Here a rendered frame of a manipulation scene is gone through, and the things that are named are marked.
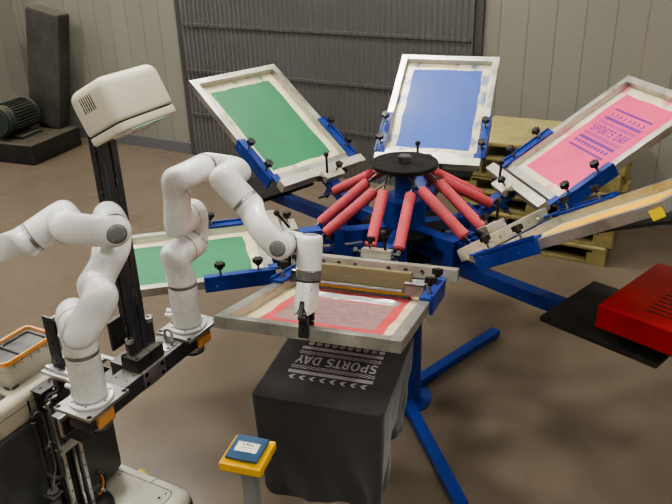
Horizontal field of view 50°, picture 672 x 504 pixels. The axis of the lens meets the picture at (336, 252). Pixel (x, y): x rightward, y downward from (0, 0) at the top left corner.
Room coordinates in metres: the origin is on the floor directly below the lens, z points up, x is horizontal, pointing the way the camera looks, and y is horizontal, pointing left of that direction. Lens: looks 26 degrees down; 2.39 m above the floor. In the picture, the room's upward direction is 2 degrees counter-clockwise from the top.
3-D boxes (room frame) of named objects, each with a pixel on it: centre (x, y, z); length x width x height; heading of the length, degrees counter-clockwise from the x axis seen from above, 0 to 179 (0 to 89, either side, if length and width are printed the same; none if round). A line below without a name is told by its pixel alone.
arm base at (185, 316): (2.10, 0.52, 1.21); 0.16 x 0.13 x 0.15; 62
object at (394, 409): (2.06, -0.19, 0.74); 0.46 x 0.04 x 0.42; 162
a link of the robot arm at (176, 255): (2.10, 0.50, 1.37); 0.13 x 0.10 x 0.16; 154
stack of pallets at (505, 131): (5.22, -1.63, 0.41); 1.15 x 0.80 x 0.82; 62
